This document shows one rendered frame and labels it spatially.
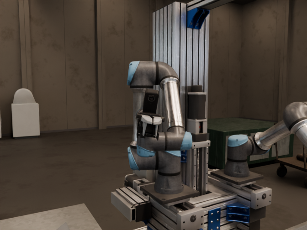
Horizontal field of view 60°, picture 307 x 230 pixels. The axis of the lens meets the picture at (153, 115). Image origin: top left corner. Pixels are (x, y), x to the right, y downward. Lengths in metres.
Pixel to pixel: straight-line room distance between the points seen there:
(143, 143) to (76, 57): 9.71
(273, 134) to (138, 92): 0.79
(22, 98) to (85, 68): 2.71
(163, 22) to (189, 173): 0.88
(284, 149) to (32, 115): 7.31
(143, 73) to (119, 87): 9.92
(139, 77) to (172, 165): 0.45
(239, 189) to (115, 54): 9.94
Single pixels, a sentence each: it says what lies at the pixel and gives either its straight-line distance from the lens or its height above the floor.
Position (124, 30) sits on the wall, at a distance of 11.52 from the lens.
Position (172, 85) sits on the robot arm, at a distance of 1.22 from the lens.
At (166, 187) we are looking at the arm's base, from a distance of 1.36.
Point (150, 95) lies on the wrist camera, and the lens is 0.85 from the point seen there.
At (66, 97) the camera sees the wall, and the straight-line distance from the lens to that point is 10.50.
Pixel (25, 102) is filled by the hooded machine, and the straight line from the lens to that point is 9.39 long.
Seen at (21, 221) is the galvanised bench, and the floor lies 1.05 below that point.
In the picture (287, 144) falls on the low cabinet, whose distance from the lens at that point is 6.39.
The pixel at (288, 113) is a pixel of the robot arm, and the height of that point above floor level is 1.44.
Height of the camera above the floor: 1.54
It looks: 5 degrees down
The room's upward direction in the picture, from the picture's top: straight up
